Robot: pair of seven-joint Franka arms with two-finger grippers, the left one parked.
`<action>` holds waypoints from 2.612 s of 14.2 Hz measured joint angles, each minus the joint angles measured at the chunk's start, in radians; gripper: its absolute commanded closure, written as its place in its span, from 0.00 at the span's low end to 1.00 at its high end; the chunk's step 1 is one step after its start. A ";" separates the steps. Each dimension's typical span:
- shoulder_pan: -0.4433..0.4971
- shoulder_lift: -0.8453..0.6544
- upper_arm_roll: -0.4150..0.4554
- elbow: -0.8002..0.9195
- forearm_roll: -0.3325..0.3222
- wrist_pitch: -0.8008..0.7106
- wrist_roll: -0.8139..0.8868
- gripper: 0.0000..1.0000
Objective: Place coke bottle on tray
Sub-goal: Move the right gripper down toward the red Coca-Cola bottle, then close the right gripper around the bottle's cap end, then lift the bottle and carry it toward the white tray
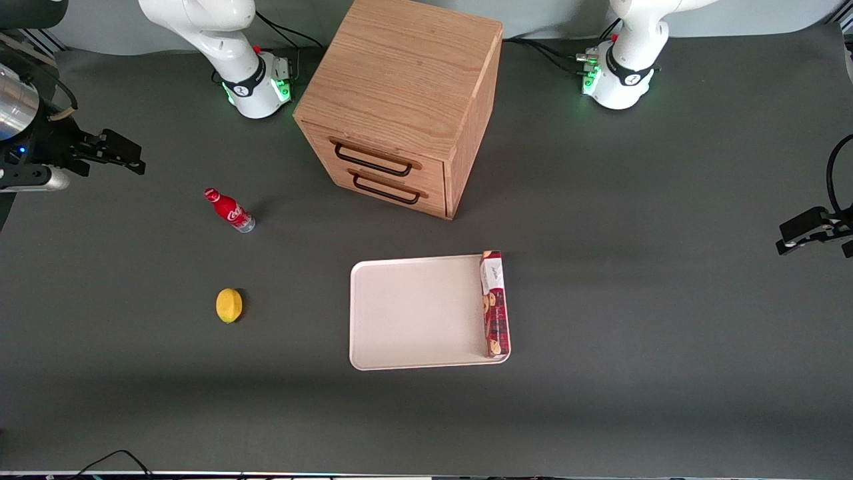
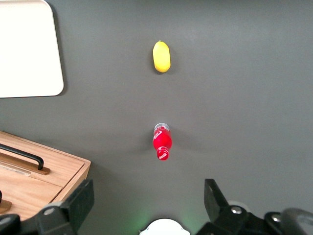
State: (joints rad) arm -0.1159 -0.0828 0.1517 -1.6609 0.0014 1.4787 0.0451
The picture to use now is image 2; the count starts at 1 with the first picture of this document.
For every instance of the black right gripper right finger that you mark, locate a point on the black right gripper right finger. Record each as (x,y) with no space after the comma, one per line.
(216,203)

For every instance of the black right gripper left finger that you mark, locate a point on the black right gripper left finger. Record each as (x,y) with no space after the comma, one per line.
(78,200)

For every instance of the red coke bottle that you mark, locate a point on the red coke bottle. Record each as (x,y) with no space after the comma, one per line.
(162,143)

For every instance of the white plastic tray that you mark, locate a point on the white plastic tray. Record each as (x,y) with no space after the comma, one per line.
(27,49)

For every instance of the light wooden box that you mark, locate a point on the light wooden box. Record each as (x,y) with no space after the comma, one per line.
(49,169)

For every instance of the white round gripper light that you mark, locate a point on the white round gripper light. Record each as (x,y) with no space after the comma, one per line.
(163,227)

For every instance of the yellow lemon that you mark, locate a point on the yellow lemon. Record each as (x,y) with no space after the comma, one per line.
(161,56)

